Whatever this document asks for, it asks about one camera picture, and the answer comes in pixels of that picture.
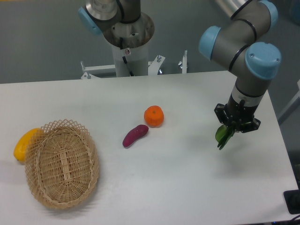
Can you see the yellow mango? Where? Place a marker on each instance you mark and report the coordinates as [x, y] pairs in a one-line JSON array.
[[30, 138]]

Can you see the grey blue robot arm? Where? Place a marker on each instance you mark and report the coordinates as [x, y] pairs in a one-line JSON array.
[[236, 47]]

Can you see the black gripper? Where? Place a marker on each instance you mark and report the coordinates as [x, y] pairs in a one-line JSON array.
[[236, 111]]

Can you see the woven wicker basket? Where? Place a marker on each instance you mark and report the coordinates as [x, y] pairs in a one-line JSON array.
[[61, 164]]

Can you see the purple sweet potato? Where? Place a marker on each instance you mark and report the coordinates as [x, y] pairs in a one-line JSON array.
[[135, 134]]

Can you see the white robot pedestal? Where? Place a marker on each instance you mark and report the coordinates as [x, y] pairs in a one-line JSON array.
[[130, 46]]

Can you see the black device at table edge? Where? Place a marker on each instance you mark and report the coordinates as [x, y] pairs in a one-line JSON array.
[[292, 200]]

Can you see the green bok choy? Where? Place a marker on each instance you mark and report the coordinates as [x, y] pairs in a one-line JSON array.
[[225, 132]]

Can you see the white table leg right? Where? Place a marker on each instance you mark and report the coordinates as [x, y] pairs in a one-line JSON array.
[[291, 106]]

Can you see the white mounting frame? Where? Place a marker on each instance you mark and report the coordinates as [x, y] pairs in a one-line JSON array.
[[154, 68]]

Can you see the orange tangerine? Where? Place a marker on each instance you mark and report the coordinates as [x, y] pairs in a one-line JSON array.
[[154, 116]]

